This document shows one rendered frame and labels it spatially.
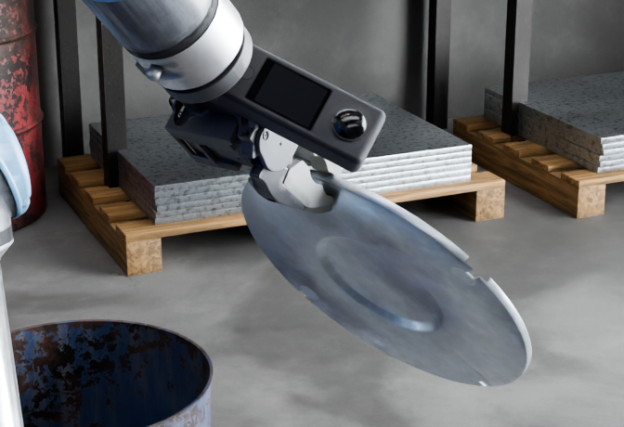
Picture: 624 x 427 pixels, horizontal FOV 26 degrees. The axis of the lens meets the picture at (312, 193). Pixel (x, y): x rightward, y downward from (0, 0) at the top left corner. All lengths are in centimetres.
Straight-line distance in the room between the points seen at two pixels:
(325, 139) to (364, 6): 408
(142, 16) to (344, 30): 415
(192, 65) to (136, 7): 7
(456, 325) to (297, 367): 206
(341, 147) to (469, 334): 28
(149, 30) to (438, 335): 45
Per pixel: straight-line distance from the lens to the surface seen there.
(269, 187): 100
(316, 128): 95
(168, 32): 88
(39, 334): 230
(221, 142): 99
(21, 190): 126
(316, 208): 106
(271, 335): 337
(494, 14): 530
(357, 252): 116
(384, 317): 123
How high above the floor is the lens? 141
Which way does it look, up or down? 19 degrees down
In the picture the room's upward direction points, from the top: straight up
